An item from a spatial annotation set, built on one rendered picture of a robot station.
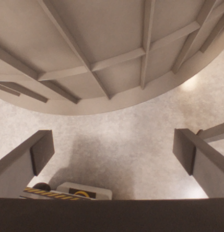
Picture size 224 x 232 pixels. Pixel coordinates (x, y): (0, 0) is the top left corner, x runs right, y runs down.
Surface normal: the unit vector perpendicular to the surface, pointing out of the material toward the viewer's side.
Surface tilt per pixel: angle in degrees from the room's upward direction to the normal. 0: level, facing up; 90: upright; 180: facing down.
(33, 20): 90
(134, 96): 0
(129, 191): 0
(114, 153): 0
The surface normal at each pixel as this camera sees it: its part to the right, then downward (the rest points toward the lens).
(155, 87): -0.15, -0.15
